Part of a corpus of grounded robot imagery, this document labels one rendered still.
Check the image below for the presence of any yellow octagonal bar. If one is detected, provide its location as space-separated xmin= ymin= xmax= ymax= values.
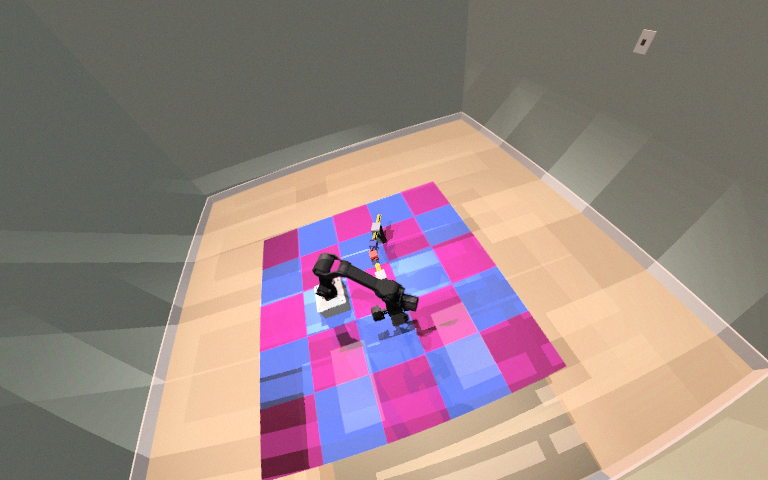
xmin=374 ymin=263 xmax=387 ymax=280

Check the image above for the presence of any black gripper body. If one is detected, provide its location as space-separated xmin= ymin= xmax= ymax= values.
xmin=370 ymin=304 xmax=400 ymax=322

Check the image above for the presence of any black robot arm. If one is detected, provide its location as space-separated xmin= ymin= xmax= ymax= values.
xmin=312 ymin=253 xmax=419 ymax=326

